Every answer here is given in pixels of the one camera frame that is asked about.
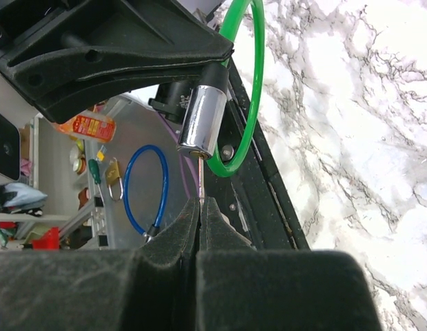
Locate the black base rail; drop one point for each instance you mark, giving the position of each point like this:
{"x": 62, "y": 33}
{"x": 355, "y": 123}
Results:
{"x": 254, "y": 199}

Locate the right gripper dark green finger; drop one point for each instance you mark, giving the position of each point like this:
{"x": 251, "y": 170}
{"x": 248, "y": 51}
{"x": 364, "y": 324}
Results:
{"x": 58, "y": 58}

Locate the small key pair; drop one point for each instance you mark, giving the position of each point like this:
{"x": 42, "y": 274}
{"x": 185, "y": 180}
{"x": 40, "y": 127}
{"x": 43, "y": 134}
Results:
{"x": 200, "y": 179}

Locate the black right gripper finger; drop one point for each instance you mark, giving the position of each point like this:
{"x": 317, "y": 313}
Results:
{"x": 145, "y": 288}
{"x": 241, "y": 288}

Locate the green cable lock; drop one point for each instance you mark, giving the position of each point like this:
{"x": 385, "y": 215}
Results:
{"x": 208, "y": 99}

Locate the green handled screwdriver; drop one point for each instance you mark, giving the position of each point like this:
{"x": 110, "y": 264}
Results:
{"x": 93, "y": 167}

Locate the orange plastic bottle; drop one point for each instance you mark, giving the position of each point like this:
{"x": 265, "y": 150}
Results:
{"x": 90, "y": 126}

